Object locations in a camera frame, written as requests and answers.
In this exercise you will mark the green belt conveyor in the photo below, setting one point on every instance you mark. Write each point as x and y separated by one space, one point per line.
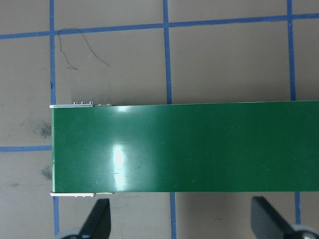
174 149

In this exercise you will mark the thin black thread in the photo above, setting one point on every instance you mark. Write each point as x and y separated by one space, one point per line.
60 49

